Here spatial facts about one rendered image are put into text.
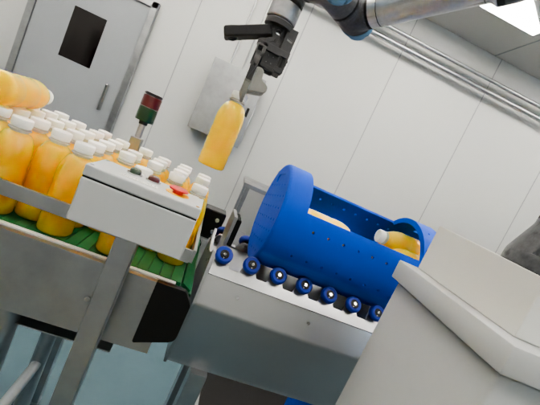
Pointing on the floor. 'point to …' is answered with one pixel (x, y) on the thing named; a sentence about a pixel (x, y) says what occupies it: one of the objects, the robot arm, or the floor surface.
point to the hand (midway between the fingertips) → (239, 96)
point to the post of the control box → (94, 321)
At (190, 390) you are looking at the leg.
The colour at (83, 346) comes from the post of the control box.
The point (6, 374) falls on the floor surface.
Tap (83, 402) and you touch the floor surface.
